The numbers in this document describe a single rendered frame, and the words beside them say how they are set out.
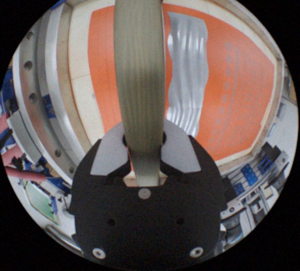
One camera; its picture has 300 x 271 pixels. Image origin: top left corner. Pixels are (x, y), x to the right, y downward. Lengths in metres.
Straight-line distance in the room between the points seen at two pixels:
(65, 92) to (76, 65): 0.05
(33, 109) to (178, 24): 0.29
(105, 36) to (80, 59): 0.06
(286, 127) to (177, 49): 3.66
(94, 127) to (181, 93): 0.18
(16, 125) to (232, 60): 0.47
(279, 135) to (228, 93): 3.59
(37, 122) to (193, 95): 0.30
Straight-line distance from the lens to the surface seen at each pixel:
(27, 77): 0.24
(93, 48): 0.19
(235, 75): 0.25
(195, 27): 0.20
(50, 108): 0.37
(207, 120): 0.23
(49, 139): 0.25
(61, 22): 0.24
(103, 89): 0.18
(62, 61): 0.21
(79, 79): 0.20
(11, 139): 0.77
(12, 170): 0.70
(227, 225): 0.88
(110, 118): 0.19
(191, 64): 0.17
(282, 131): 3.74
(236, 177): 0.87
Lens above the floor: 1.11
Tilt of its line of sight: 60 degrees down
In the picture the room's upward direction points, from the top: 177 degrees clockwise
